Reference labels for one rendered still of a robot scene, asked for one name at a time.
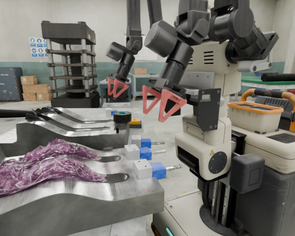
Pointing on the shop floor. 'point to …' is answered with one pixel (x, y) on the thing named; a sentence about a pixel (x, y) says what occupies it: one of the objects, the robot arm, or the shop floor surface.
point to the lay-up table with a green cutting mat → (271, 83)
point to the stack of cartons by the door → (35, 89)
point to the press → (71, 96)
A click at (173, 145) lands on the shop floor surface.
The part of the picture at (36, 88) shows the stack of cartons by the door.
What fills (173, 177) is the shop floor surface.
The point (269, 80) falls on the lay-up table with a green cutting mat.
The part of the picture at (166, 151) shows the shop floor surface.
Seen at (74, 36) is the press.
